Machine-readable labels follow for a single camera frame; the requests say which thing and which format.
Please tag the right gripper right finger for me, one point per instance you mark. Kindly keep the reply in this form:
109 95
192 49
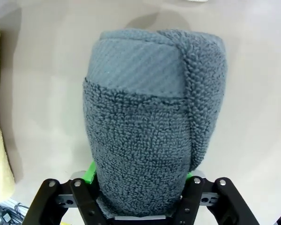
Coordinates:
194 199

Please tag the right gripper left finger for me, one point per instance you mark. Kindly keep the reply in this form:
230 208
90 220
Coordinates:
79 194

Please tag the blue-grey towel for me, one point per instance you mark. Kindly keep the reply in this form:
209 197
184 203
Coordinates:
142 140

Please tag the aluminium table rail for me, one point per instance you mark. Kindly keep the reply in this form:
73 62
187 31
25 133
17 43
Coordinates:
17 202

